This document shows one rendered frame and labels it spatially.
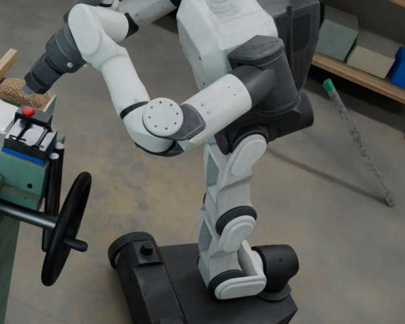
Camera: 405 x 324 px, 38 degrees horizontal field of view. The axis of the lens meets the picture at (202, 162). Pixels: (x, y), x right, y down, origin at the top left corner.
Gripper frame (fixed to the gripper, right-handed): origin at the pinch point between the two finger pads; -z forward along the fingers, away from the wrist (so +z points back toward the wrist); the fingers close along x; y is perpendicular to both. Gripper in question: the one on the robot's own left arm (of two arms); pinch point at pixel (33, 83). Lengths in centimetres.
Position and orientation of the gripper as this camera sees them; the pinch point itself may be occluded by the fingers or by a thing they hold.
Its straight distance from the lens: 141.1
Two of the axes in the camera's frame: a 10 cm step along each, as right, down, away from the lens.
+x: 1.4, -6.0, 7.9
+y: -6.7, -6.4, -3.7
